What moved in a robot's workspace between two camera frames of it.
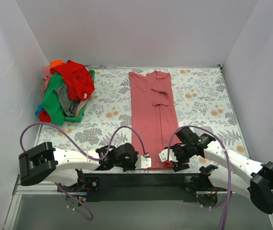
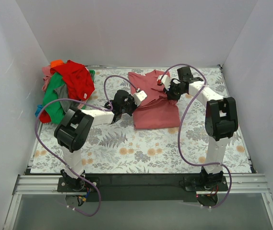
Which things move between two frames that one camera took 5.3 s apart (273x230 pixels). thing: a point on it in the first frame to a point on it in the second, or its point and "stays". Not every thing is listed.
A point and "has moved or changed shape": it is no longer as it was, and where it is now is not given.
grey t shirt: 69,107 stays
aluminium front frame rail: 19,189 stays
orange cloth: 57,62 stays
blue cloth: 39,109 stays
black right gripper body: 179,163 to 171,89
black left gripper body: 131,162 to 131,105
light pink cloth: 46,70 stays
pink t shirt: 152,114 has moved or changed shape
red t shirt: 79,80 stays
